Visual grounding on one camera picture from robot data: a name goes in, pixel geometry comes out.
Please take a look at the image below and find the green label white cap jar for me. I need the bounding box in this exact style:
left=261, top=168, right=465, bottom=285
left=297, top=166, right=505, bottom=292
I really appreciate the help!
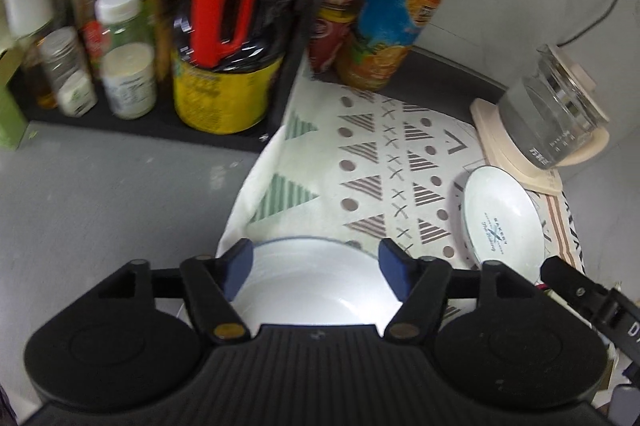
left=95, top=0, right=151, bottom=52

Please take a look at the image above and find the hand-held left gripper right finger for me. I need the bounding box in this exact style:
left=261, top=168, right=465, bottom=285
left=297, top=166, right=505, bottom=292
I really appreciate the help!
left=378, top=237, right=546, bottom=347

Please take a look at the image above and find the patterned fringed table cloth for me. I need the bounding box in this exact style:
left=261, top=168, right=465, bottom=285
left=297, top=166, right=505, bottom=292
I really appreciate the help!
left=215, top=69, right=588, bottom=322

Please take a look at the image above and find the glass electric kettle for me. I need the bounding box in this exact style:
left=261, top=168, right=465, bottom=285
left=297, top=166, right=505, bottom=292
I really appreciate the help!
left=497, top=44, right=612, bottom=169

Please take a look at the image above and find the clear glass seasoning jar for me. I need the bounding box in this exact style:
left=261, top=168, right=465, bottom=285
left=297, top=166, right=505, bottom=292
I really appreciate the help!
left=37, top=26, right=98, bottom=117

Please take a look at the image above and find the white plate with blue print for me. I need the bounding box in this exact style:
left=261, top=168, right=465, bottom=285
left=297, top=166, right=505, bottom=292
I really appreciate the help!
left=460, top=165, right=551, bottom=287

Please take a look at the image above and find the black metal spice rack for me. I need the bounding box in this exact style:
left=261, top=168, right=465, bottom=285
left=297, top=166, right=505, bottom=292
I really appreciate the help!
left=15, top=0, right=351, bottom=154

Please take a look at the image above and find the soy sauce bottle red handle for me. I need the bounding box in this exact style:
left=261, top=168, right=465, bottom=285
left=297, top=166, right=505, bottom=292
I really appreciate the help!
left=170, top=0, right=301, bottom=134

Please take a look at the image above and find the cream kettle base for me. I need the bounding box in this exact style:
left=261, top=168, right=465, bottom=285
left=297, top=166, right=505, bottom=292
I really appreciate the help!
left=469, top=98, right=611, bottom=194

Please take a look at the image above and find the white plate with dark rim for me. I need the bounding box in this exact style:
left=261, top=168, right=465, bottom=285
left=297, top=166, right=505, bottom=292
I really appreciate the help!
left=227, top=237, right=403, bottom=327

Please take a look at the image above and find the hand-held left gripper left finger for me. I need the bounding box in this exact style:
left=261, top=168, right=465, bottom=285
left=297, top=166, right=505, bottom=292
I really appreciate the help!
left=92, top=237, right=253, bottom=347

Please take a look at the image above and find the green cardboard box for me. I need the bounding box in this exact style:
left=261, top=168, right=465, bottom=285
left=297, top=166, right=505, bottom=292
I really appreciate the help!
left=0, top=51, right=31, bottom=152

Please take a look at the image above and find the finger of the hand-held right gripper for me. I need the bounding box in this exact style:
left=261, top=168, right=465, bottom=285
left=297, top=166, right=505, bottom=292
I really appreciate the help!
left=539, top=255, right=608, bottom=322

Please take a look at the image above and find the white seasoning jar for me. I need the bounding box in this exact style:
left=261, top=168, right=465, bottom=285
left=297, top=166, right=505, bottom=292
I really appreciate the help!
left=100, top=44, right=158, bottom=119

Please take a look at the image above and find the black power cable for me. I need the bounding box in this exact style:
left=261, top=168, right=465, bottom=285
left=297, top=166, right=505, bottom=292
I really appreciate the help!
left=557, top=0, right=640, bottom=47

